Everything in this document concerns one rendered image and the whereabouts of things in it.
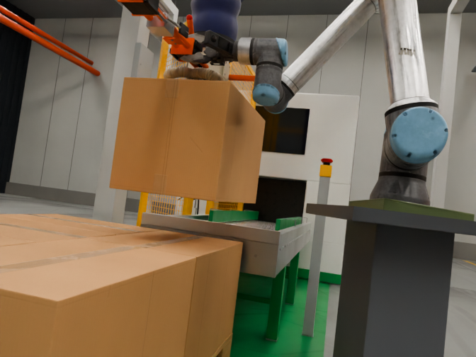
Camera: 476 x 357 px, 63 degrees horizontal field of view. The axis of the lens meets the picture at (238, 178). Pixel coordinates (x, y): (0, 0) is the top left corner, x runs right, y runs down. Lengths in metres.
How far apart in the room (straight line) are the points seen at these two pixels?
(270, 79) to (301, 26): 10.62
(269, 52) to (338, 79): 9.91
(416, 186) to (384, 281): 0.32
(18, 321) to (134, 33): 2.60
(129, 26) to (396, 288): 2.55
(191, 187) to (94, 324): 0.65
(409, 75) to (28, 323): 1.11
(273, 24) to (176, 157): 10.89
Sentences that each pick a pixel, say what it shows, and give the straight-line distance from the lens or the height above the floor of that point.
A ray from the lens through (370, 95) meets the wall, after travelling 11.08.
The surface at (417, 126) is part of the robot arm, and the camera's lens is 1.19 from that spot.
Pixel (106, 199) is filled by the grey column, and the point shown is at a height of 0.62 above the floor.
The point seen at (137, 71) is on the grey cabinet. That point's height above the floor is 1.55.
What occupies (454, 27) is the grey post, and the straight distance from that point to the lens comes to 5.19.
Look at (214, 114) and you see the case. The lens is 1.29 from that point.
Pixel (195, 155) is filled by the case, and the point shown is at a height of 0.86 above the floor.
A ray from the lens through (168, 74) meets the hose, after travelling 1.54.
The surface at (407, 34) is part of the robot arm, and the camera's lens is 1.33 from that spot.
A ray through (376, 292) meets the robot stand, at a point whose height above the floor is 0.51.
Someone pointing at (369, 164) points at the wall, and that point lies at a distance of 10.70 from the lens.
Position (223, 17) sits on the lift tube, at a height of 1.45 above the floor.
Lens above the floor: 0.73
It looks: 3 degrees up
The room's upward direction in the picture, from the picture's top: 7 degrees clockwise
